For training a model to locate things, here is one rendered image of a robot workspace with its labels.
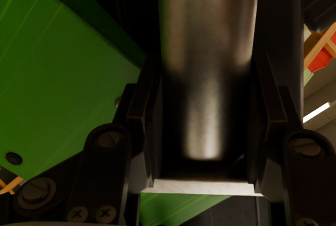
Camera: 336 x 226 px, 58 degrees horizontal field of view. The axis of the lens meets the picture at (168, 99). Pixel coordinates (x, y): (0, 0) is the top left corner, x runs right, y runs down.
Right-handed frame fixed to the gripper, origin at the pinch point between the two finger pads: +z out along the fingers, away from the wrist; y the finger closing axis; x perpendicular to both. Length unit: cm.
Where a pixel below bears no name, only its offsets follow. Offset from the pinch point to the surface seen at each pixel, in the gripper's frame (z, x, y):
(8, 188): 267, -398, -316
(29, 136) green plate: 2.7, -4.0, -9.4
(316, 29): 8.0, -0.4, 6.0
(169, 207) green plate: 2.2, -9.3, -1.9
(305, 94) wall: 741, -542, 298
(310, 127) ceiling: 544, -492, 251
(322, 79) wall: 747, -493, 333
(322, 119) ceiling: 546, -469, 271
